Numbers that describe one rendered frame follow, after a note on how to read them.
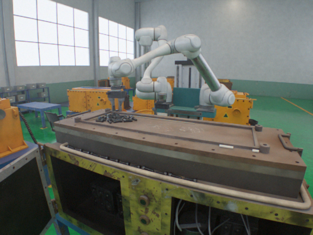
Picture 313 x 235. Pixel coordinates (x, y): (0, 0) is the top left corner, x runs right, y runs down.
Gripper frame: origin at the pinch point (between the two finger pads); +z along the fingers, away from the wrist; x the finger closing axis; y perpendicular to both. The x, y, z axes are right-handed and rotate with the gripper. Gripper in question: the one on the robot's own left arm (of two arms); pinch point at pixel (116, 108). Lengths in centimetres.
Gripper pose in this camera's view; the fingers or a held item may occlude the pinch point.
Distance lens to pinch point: 137.8
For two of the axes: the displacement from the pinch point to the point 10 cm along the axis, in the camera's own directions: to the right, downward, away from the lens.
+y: -4.3, 2.2, -8.7
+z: 0.0, 9.7, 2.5
